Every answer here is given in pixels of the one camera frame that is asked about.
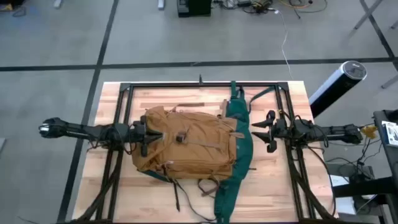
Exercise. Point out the black computer case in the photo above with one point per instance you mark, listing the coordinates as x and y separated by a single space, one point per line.
192 7

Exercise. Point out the white and blue box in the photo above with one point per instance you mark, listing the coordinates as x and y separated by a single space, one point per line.
391 132

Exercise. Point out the tan and green backpack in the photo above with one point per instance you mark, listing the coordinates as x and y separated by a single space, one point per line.
199 143

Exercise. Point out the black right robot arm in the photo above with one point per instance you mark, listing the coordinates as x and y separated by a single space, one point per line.
326 132

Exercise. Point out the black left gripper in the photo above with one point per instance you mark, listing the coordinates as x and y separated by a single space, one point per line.
141 135

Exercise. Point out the black side cart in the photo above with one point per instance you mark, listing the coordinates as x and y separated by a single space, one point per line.
388 161

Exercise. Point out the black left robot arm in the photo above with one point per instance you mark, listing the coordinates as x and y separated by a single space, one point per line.
81 132

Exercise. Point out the white paper sheet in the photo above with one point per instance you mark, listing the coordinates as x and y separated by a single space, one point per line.
340 182

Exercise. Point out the white table foot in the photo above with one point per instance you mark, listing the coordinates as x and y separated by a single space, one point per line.
57 3
160 3

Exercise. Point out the grey floor box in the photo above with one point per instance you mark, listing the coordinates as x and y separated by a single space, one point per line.
348 169

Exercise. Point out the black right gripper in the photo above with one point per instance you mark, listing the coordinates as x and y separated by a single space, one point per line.
278 130

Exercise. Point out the yellow clamp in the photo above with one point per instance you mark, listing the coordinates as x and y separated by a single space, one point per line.
369 131

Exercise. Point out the grey folding table leg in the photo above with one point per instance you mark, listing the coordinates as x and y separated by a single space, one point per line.
390 81
368 14

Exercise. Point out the black metal table frame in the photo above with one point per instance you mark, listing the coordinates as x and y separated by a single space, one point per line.
205 84

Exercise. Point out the yellow floor object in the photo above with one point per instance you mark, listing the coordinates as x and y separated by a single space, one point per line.
5 7

